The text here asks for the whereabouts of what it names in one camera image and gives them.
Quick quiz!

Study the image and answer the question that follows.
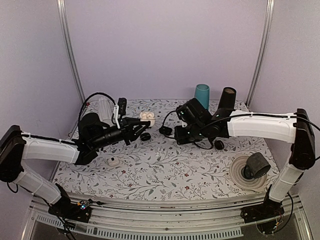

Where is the black open earbud case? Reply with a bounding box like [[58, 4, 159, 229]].
[[159, 125, 173, 136]]

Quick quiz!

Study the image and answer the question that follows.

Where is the aluminium frame post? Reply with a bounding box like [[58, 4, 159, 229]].
[[245, 0, 275, 109], [56, 0, 86, 103]]

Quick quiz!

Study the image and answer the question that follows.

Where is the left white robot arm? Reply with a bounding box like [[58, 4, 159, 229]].
[[0, 113, 151, 217]]

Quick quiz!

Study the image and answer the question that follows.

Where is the black small earbud case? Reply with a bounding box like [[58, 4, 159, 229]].
[[214, 140, 225, 150]]

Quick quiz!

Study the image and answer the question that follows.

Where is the white case with black dot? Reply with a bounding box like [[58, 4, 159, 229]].
[[107, 157, 120, 167]]

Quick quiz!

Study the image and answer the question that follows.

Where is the left aluminium frame post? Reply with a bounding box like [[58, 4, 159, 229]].
[[56, 0, 86, 103]]

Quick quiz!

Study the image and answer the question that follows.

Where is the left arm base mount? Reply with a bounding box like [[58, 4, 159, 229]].
[[48, 183, 92, 223]]

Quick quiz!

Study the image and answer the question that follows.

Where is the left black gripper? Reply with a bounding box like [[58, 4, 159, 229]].
[[91, 117, 150, 150]]

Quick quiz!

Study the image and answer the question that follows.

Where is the left camera black cable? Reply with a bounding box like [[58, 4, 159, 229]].
[[78, 91, 118, 121]]

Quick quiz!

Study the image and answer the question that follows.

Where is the teal vase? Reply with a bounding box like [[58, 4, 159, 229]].
[[194, 84, 210, 110]]

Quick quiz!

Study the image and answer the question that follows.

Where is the cream earbud charging case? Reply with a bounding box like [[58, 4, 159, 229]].
[[139, 111, 156, 128]]

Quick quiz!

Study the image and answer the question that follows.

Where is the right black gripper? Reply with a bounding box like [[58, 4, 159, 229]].
[[174, 123, 207, 145]]

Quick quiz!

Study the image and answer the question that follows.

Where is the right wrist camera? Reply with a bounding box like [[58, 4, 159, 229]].
[[176, 98, 212, 126]]

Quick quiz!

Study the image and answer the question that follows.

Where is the black vase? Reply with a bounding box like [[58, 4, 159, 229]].
[[218, 87, 237, 110]]

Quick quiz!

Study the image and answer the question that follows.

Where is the front aluminium rail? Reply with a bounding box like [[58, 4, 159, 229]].
[[21, 194, 316, 240]]

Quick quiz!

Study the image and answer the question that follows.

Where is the floral patterned table mat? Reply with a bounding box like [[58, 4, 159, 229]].
[[53, 99, 279, 201]]

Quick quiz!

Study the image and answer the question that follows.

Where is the black round earbud case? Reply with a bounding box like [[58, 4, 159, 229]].
[[140, 132, 151, 141]]

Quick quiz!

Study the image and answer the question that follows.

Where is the right aluminium frame post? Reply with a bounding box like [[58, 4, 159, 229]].
[[245, 0, 275, 109]]

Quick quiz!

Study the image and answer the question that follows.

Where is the white ribbed vase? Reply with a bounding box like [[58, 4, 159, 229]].
[[97, 97, 112, 124]]

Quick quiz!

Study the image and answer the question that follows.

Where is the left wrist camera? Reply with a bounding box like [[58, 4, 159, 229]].
[[117, 97, 127, 116]]

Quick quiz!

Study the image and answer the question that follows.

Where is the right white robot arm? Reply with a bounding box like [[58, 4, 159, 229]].
[[175, 106, 317, 218]]

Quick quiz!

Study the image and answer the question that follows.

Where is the white ribbed plate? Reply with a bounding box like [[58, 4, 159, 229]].
[[229, 154, 267, 193]]

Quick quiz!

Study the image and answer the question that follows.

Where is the dark grey mug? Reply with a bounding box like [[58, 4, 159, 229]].
[[243, 152, 271, 180]]

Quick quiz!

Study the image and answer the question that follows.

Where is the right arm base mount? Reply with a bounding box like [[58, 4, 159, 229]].
[[240, 185, 285, 223]]

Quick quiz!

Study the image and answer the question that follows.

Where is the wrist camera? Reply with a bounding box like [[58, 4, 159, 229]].
[[117, 97, 127, 116], [176, 98, 212, 126]]

